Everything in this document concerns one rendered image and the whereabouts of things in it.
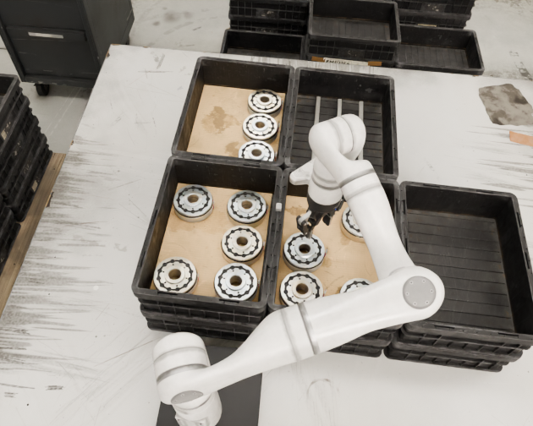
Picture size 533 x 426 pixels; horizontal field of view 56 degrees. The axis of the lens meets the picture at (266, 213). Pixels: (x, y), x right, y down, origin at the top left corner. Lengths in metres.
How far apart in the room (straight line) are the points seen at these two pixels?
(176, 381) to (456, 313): 0.72
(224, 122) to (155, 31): 1.83
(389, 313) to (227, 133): 0.85
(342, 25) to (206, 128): 1.20
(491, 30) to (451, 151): 1.99
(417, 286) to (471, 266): 0.53
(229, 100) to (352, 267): 0.67
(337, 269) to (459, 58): 1.66
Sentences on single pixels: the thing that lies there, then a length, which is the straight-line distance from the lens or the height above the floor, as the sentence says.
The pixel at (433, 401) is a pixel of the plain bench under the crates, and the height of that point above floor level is 0.70.
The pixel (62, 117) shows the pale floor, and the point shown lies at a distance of 2.89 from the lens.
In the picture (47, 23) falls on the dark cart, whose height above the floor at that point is 0.49.
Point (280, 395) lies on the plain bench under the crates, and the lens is 1.29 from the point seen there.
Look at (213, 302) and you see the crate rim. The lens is 1.11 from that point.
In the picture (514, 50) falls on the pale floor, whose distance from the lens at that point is 3.61.
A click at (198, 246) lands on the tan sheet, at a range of 1.30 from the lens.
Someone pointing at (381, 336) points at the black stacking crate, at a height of 0.83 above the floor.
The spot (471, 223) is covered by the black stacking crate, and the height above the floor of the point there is 0.83.
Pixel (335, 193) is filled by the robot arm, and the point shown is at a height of 1.11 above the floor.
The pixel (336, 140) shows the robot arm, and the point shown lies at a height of 1.27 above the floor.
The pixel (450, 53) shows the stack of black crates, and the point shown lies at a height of 0.38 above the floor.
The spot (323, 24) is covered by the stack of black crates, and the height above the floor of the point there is 0.49.
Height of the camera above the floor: 1.94
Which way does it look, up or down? 56 degrees down
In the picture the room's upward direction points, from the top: 4 degrees clockwise
